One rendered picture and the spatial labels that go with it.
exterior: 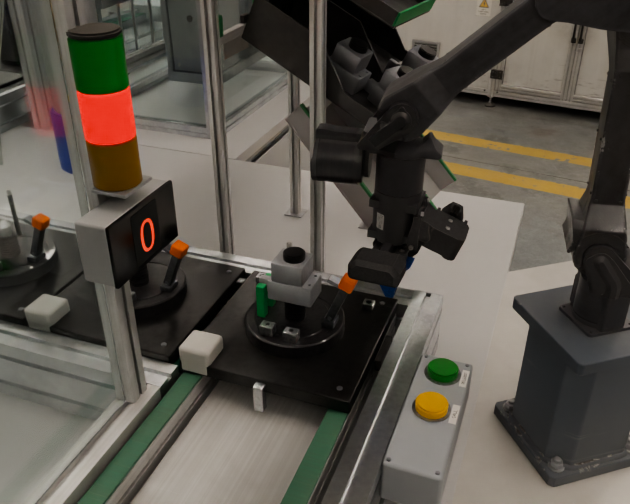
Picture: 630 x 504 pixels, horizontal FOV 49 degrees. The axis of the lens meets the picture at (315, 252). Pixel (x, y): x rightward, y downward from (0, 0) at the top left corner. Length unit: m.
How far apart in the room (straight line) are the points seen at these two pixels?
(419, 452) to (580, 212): 0.33
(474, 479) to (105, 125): 0.62
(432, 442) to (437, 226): 0.25
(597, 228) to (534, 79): 4.12
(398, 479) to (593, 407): 0.26
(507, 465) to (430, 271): 0.48
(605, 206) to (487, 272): 0.57
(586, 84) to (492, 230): 3.41
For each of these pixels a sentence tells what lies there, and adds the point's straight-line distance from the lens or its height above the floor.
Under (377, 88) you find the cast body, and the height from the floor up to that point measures 1.24.
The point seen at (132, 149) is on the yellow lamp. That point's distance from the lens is 0.72.
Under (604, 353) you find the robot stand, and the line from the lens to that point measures 0.86.
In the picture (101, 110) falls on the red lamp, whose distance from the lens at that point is 0.69.
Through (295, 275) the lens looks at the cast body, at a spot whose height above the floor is 1.07.
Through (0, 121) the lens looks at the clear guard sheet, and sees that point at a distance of 0.66.
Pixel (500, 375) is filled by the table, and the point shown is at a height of 0.86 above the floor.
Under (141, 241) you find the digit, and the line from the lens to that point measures 0.75.
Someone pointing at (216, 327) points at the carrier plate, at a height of 0.97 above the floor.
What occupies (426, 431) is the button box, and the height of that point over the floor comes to 0.96.
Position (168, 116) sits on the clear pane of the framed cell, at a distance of 2.01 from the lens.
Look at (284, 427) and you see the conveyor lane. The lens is 0.92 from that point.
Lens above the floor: 1.56
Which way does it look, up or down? 31 degrees down
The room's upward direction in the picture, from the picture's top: straight up
